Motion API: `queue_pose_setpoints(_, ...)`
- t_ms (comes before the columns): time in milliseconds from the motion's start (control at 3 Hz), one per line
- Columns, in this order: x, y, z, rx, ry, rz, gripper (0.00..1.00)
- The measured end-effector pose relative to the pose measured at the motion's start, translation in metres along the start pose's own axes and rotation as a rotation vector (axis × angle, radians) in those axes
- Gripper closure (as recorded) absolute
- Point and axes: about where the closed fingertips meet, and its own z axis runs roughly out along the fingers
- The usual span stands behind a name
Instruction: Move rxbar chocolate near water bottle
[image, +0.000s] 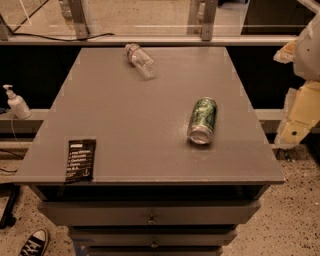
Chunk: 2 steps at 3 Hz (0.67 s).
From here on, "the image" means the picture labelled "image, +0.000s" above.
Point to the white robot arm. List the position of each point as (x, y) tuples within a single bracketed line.
[(304, 53)]

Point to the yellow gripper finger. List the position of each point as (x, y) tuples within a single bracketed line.
[(301, 113)]

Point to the black white sneaker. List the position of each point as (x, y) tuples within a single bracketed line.
[(36, 244)]

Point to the clear plastic water bottle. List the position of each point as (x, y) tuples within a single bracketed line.
[(141, 60)]

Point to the top drawer with knob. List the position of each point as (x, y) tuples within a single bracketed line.
[(149, 213)]

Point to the drawer with knob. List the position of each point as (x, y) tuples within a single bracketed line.
[(161, 236), (149, 213)]

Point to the grey drawer cabinet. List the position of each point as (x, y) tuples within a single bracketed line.
[(142, 151)]

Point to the white pump dispenser bottle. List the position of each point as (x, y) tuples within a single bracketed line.
[(17, 103)]

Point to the green drink can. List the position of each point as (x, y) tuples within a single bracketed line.
[(201, 126)]

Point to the black stand base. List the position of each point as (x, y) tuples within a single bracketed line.
[(9, 193)]

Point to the black rxbar chocolate wrapper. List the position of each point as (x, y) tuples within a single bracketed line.
[(80, 161)]

